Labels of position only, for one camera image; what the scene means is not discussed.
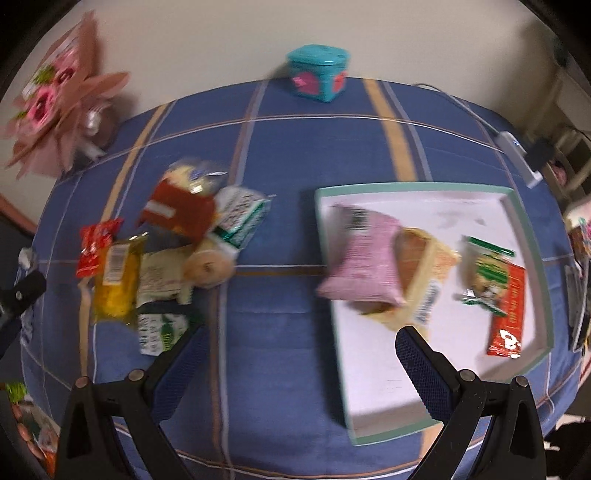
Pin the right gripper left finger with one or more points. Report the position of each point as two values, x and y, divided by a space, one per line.
89 446

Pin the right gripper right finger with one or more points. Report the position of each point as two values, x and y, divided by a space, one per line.
513 447

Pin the small red snack packet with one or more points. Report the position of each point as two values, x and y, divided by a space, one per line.
94 240

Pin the yellow cake packet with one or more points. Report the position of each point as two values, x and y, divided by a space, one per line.
117 281

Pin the long red snack packet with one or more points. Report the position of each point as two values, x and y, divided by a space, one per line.
507 331

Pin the cream white snack packet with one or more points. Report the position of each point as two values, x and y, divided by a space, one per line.
161 277

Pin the dark red packet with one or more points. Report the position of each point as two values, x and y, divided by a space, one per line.
179 211

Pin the green rice cracker packet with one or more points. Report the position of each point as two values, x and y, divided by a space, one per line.
488 276

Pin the round pastry packet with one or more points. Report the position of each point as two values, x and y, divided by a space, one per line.
208 268

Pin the beige bread packet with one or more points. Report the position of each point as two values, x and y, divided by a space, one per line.
424 264

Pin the clear bun packet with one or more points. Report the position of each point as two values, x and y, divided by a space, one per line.
198 177

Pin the green white corn packet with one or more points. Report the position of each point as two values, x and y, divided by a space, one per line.
239 212

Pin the pink snack packet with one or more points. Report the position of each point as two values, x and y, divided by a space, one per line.
367 271

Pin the green white biscuit packet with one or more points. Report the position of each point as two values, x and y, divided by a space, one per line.
158 332

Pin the blue plaid tablecloth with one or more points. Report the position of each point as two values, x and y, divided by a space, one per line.
267 404

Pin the pink flower bouquet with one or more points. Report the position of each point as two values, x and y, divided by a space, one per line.
66 108

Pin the white tray with green rim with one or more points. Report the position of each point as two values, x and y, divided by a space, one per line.
388 375

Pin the pile of colourful trinkets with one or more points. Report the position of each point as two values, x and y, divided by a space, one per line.
577 223

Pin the black power adapter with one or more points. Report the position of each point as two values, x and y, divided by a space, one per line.
539 154

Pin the white power strip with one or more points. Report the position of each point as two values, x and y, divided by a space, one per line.
512 148

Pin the teal house toy box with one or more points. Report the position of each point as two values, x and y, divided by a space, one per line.
318 71

